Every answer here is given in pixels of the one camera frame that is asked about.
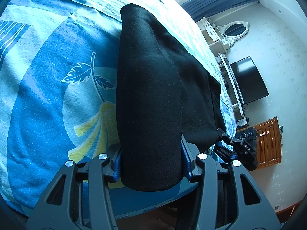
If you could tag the black router device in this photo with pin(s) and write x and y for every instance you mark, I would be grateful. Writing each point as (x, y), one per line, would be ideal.
(242, 122)

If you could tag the black flat television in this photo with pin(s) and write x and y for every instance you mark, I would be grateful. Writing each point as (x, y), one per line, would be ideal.
(248, 80)

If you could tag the white tv stand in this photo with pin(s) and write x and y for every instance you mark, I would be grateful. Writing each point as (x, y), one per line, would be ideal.
(222, 63)

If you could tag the white vanity dresser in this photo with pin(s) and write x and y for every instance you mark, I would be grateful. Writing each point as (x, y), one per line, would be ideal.
(213, 37)

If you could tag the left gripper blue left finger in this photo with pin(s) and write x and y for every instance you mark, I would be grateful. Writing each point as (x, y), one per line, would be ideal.
(60, 206)

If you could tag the dark blue right curtain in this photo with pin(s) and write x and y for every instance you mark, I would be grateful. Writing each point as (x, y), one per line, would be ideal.
(218, 1)

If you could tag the blue patchwork bed sheet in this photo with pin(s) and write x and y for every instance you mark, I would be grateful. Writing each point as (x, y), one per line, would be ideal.
(58, 84)

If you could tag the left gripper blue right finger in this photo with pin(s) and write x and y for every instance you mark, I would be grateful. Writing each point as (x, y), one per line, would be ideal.
(227, 197)

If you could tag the brown wooden cabinet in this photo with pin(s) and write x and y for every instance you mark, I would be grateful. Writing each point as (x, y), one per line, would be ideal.
(268, 141)

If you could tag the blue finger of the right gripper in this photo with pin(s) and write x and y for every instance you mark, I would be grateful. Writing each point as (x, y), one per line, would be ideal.
(224, 153)
(229, 140)

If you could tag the black pants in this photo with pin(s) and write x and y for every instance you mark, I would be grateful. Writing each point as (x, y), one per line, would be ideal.
(163, 95)

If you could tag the white oval vanity mirror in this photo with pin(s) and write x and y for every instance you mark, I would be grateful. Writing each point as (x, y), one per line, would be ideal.
(234, 31)

